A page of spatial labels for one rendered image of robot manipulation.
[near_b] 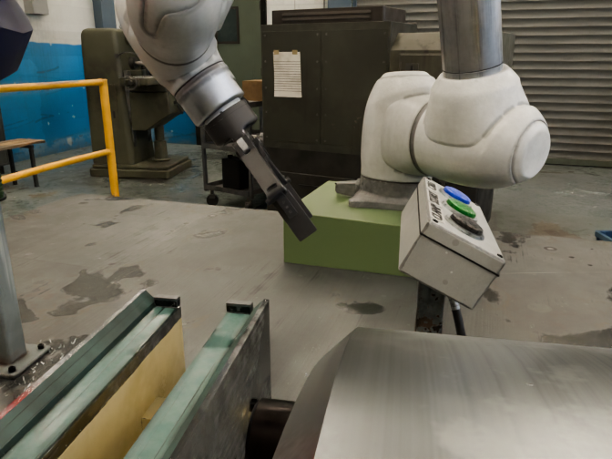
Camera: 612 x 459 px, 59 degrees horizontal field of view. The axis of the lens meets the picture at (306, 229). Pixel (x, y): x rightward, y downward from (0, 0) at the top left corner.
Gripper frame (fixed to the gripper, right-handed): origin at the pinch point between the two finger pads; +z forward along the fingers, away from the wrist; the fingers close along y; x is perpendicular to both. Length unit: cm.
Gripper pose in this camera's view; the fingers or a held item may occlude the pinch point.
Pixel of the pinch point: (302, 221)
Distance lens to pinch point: 84.3
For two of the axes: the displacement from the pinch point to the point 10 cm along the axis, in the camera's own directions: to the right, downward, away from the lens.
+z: 5.8, 8.0, 1.5
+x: -8.1, 5.8, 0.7
